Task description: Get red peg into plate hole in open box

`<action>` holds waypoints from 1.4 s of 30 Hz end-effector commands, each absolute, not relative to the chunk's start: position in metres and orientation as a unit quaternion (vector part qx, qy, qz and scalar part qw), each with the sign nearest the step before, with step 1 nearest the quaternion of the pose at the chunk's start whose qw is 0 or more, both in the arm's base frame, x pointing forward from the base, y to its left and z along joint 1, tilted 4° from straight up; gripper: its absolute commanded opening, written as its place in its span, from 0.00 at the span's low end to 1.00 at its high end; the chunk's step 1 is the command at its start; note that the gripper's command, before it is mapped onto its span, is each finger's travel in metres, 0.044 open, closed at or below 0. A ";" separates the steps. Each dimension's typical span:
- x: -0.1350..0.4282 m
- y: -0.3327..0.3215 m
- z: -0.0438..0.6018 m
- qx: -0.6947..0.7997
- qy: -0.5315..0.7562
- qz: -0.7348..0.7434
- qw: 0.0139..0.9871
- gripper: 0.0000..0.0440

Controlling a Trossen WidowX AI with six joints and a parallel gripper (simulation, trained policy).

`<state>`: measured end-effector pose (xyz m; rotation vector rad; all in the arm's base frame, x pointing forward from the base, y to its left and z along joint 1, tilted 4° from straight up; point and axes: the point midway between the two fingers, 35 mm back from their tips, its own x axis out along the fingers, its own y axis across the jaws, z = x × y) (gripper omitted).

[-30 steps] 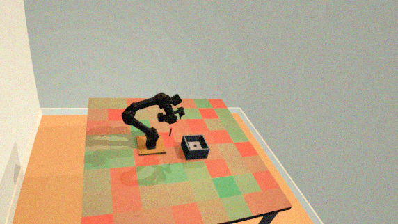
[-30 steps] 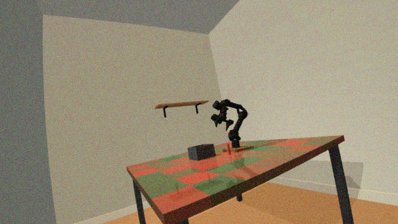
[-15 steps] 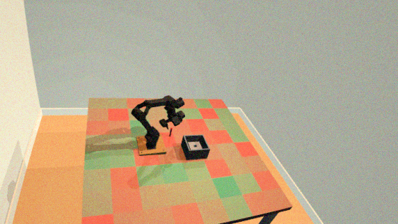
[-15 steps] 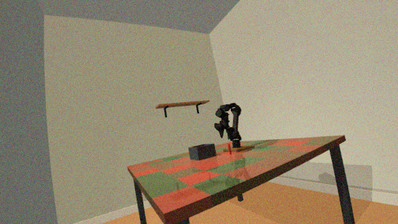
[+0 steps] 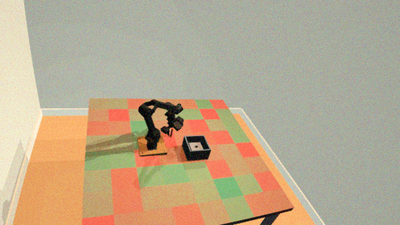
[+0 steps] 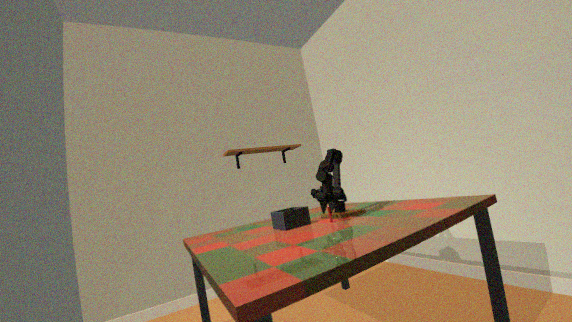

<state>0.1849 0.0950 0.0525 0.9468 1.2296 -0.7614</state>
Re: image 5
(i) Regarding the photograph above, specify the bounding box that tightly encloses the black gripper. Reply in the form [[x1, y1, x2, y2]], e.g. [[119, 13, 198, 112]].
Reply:
[[160, 116, 184, 136]]

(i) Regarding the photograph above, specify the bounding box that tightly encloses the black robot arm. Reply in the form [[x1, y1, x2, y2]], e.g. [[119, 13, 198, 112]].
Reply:
[[138, 99, 183, 150]]

